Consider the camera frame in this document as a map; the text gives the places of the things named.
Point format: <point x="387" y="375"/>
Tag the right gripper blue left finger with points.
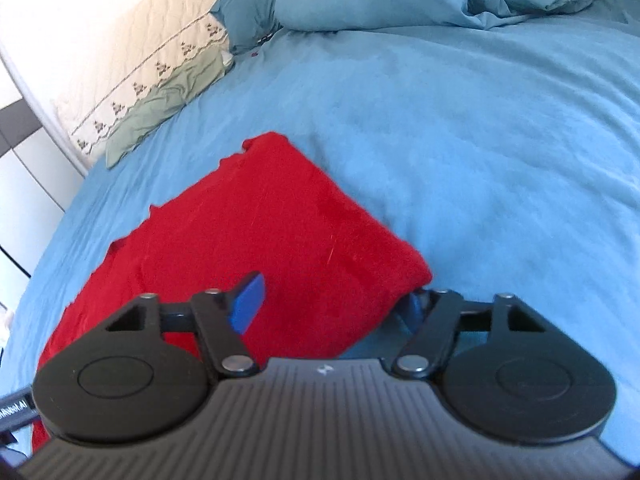
<point x="245" y="301"/>

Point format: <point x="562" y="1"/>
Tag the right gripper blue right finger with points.
<point x="413" y="309"/>

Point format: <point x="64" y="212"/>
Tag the blue bed sheet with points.
<point x="508" y="157"/>

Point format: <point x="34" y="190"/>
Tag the green pillow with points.
<point x="165" y="100"/>

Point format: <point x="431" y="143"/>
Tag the white and grey wardrobe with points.
<point x="38" y="183"/>

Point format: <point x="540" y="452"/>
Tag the cream quilted headboard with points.
<point x="121" y="56"/>

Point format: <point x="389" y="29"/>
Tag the dark teal pillow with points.
<point x="248" y="23"/>

